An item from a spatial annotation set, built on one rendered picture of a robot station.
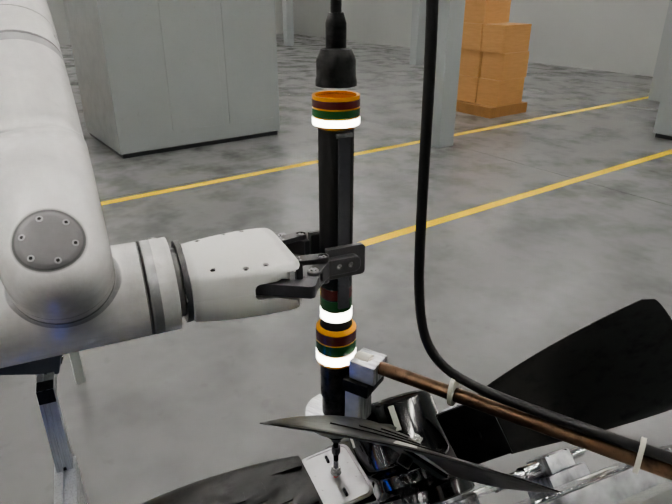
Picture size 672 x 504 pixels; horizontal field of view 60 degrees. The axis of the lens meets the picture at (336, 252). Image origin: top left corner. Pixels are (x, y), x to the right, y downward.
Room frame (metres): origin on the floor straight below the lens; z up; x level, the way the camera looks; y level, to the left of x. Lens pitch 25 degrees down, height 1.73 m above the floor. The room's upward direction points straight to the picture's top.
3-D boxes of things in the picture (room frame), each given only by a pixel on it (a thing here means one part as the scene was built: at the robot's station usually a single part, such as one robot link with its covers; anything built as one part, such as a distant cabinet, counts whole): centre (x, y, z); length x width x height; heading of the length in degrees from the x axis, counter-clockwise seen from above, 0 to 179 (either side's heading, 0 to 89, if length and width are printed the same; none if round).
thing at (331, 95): (0.53, 0.00, 1.63); 0.04 x 0.04 x 0.03
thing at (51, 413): (0.87, 0.54, 0.96); 0.03 x 0.03 x 0.20; 23
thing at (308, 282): (0.47, 0.05, 1.49); 0.08 x 0.06 x 0.01; 54
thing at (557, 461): (0.66, -0.32, 1.08); 0.07 x 0.04 x 0.06; 124
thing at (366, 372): (0.52, -0.01, 1.32); 0.09 x 0.07 x 0.10; 58
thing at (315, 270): (0.49, 0.00, 1.49); 0.07 x 0.03 x 0.03; 113
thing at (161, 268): (0.46, 0.16, 1.49); 0.09 x 0.03 x 0.08; 23
